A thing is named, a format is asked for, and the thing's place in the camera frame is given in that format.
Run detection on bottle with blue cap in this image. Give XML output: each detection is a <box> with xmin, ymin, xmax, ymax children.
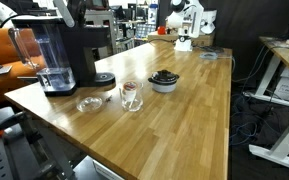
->
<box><xmin>148</xmin><ymin>3</ymin><xmax>160</xmax><ymax>26</ymax></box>

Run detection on clear glass cup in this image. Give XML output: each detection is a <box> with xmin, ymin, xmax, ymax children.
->
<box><xmin>118</xmin><ymin>79</ymin><xmax>145</xmax><ymax>113</ymax></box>

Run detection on white coffee pod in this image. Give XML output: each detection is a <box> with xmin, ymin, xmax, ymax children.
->
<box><xmin>122</xmin><ymin>80</ymin><xmax>139</xmax><ymax>102</ymax></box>

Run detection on light wooden cabinet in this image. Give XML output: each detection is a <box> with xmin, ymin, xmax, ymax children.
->
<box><xmin>146</xmin><ymin>31</ymin><xmax>215</xmax><ymax>48</ymax></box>

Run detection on grey perforated metal plate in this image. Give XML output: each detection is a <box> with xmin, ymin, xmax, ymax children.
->
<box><xmin>0</xmin><ymin>132</ymin><xmax>76</xmax><ymax>180</ymax></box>

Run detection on clear plastic water tank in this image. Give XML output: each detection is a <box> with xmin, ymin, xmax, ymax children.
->
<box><xmin>7</xmin><ymin>23</ymin><xmax>77</xmax><ymax>93</ymax></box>

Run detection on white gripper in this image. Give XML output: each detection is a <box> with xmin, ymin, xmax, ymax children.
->
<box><xmin>200</xmin><ymin>9</ymin><xmax>218</xmax><ymax>35</ymax></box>

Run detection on black water tank lid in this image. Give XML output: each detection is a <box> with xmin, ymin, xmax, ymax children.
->
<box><xmin>11</xmin><ymin>15</ymin><xmax>65</xmax><ymax>29</ymax></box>

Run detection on wooden desk with white legs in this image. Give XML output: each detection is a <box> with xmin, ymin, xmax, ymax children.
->
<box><xmin>243</xmin><ymin>35</ymin><xmax>289</xmax><ymax>174</ymax></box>

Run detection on grey metal cart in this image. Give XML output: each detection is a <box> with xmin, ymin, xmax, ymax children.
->
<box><xmin>83</xmin><ymin>9</ymin><xmax>119</xmax><ymax>58</ymax></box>

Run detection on small clear round dish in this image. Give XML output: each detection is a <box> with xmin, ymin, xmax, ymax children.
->
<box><xmin>199</xmin><ymin>51</ymin><xmax>219</xmax><ymax>62</ymax></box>

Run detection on white pot with black lid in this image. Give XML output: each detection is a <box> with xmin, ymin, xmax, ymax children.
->
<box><xmin>147</xmin><ymin>69</ymin><xmax>181</xmax><ymax>94</ymax></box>

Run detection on red round object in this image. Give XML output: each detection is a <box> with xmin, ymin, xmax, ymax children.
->
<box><xmin>156</xmin><ymin>25</ymin><xmax>167</xmax><ymax>36</ymax></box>

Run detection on white label plate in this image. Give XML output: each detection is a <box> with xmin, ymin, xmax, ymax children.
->
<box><xmin>91</xmin><ymin>159</ymin><xmax>125</xmax><ymax>180</ymax></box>

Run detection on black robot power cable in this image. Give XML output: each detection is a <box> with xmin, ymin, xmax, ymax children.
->
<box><xmin>148</xmin><ymin>37</ymin><xmax>177</xmax><ymax>45</ymax></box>

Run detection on blue floor cables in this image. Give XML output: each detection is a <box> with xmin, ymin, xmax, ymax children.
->
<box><xmin>229</xmin><ymin>93</ymin><xmax>262</xmax><ymax>147</ymax></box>

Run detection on black coffee machine body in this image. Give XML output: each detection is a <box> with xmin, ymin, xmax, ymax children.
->
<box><xmin>44</xmin><ymin>24</ymin><xmax>117</xmax><ymax>98</ymax></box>

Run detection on black clamp with orange tip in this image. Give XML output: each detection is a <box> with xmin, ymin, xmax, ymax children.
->
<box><xmin>0</xmin><ymin>111</ymin><xmax>29</xmax><ymax>143</ymax></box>

